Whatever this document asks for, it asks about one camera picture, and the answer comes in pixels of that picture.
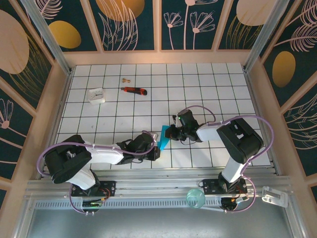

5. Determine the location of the blue cloth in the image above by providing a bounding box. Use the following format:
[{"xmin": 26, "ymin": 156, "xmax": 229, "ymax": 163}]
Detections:
[{"xmin": 158, "ymin": 125, "xmax": 172, "ymax": 151}]

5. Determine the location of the small white square clock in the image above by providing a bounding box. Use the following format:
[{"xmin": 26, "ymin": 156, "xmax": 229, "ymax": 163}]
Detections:
[{"xmin": 88, "ymin": 88, "xmax": 106, "ymax": 106}]

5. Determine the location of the red black utility knife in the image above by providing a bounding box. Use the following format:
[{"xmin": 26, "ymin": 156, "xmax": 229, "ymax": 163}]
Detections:
[{"xmin": 120, "ymin": 86, "xmax": 148, "ymax": 97}]

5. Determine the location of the clear green plastic cup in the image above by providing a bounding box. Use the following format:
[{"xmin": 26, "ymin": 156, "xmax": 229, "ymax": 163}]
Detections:
[{"xmin": 186, "ymin": 188, "xmax": 206, "ymax": 209}]

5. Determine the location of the black controller board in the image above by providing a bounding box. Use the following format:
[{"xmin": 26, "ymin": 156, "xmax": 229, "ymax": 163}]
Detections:
[
  {"xmin": 81, "ymin": 198, "xmax": 103, "ymax": 212},
  {"xmin": 221, "ymin": 195, "xmax": 246, "ymax": 212}
]

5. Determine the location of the aluminium table edge rail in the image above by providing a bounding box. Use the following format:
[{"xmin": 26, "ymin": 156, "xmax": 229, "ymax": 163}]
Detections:
[{"xmin": 41, "ymin": 168, "xmax": 277, "ymax": 179}]

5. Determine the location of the wide aluminium base rail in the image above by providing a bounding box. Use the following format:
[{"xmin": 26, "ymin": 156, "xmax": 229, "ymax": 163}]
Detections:
[{"xmin": 24, "ymin": 176, "xmax": 293, "ymax": 200}]

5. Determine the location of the perforated metal cable tray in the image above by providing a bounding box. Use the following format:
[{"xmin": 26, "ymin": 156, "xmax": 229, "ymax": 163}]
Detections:
[{"xmin": 33, "ymin": 200, "xmax": 223, "ymax": 210}]

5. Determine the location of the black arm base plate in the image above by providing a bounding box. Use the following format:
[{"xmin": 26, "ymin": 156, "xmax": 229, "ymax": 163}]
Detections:
[
  {"xmin": 202, "ymin": 178, "xmax": 247, "ymax": 195},
  {"xmin": 71, "ymin": 180, "xmax": 117, "ymax": 198}
]

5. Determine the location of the aluminium side rail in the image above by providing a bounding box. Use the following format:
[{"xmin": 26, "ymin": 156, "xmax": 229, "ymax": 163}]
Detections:
[
  {"xmin": 37, "ymin": 69, "xmax": 74, "ymax": 179},
  {"xmin": 244, "ymin": 70, "xmax": 282, "ymax": 176}
]

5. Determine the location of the aluminium corner post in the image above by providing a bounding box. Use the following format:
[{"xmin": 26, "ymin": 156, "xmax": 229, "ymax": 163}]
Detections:
[
  {"xmin": 19, "ymin": 0, "xmax": 74, "ymax": 75},
  {"xmin": 244, "ymin": 0, "xmax": 289, "ymax": 72}
]

